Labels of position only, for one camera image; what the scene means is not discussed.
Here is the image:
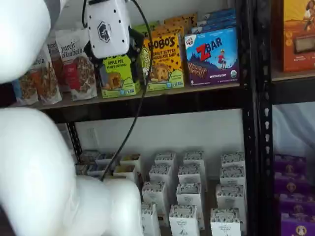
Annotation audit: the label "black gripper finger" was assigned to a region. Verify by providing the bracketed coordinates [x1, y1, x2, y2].
[126, 27, 146, 83]
[85, 43, 107, 87]

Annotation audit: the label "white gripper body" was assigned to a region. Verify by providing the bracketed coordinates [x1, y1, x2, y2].
[87, 0, 130, 59]

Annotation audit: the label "green Bobo's apple pie box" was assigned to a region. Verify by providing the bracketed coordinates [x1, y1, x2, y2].
[132, 21, 160, 34]
[99, 53, 141, 99]

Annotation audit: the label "yellow Bobo's peanut butter box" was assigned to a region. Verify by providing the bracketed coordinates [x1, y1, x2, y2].
[150, 29, 186, 38]
[157, 22, 191, 31]
[164, 12, 198, 25]
[141, 32, 185, 91]

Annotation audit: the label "wooden shelf board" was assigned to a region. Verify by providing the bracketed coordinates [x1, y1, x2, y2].
[31, 82, 241, 110]
[272, 69, 315, 82]

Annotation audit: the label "blue purple Zbar box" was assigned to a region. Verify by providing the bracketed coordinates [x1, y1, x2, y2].
[196, 16, 237, 27]
[203, 8, 237, 20]
[184, 26, 240, 87]
[190, 24, 238, 34]

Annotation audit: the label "white granola box blue label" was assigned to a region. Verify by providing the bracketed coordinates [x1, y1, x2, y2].
[87, 164, 115, 177]
[95, 153, 121, 166]

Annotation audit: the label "white granola box yellow label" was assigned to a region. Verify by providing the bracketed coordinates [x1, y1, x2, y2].
[113, 165, 137, 183]
[120, 153, 142, 173]

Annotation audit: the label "white organic pasta box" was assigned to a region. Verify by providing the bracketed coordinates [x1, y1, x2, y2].
[216, 184, 247, 233]
[154, 152, 177, 170]
[176, 183, 206, 231]
[219, 166, 247, 187]
[149, 164, 173, 187]
[177, 165, 202, 187]
[140, 203, 161, 236]
[169, 205, 200, 236]
[141, 181, 167, 217]
[183, 151, 205, 170]
[220, 152, 246, 170]
[210, 208, 241, 236]

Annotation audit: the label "large orange snack box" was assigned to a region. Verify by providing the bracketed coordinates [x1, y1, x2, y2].
[283, 0, 315, 73]

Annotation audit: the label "purple snack box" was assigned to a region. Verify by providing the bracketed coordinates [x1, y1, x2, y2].
[274, 154, 307, 174]
[279, 194, 315, 217]
[274, 172, 311, 195]
[280, 215, 315, 236]

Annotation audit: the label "granola bag red label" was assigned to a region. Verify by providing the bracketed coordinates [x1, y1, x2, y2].
[55, 29, 98, 102]

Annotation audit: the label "granola bag orange label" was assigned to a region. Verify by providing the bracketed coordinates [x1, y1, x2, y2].
[46, 39, 72, 93]
[31, 43, 63, 105]

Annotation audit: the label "white small cartons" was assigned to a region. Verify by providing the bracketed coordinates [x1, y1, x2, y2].
[137, 147, 247, 236]

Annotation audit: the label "white plastic sheet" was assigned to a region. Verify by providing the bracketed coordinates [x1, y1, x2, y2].
[272, 104, 315, 158]

